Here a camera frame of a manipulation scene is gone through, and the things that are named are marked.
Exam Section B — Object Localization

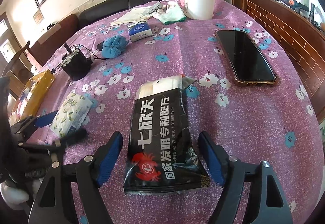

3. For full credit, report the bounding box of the blue Vinda tissue pack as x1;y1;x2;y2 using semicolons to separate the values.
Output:
128;21;153;42

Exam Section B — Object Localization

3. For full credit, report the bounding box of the black crab print packet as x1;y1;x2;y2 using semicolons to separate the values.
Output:
123;75;210;195

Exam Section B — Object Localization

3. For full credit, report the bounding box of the dark wooden chair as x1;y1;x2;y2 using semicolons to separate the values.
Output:
1;41;33;99

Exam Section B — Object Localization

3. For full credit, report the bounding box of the yellow cardboard box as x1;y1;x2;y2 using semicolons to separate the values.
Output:
8;69;55;125

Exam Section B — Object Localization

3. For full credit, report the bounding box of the white plastic tub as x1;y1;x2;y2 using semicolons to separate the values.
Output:
184;0;215;20

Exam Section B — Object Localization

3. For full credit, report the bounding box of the floral white tissue pack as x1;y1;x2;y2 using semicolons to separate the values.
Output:
50;92;93;138

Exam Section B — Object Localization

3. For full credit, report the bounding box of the blue towel bundle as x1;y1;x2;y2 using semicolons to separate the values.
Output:
101;35;129;59

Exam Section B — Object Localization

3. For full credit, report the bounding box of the purple floral tablecloth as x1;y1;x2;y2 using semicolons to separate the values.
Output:
38;0;323;223

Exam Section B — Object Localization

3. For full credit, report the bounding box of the white green work glove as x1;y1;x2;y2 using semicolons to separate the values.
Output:
152;0;186;25

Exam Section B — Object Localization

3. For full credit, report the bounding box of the black smartphone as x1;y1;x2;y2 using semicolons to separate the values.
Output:
215;30;278;87

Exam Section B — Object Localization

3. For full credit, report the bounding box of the black cup with cables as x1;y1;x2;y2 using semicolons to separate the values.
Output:
51;42;105;82

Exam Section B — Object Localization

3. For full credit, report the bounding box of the white paper booklet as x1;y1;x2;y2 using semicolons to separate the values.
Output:
110;1;165;26

